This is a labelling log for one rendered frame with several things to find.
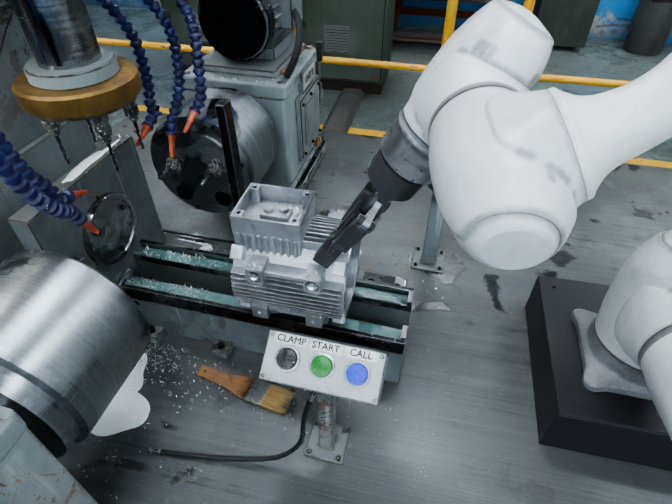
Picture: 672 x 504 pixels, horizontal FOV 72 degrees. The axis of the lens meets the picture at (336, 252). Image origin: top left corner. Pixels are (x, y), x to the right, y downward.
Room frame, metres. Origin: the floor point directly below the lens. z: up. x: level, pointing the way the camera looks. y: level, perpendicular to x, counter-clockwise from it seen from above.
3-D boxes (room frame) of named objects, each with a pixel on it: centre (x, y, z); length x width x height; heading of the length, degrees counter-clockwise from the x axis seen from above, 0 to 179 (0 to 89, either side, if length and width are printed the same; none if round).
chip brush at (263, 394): (0.49, 0.18, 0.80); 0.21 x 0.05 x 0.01; 68
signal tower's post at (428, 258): (0.86, -0.24, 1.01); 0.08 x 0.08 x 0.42; 76
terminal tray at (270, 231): (0.63, 0.11, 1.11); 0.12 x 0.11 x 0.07; 77
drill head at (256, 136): (1.02, 0.28, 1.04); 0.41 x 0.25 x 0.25; 166
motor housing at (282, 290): (0.63, 0.07, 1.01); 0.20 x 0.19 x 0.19; 77
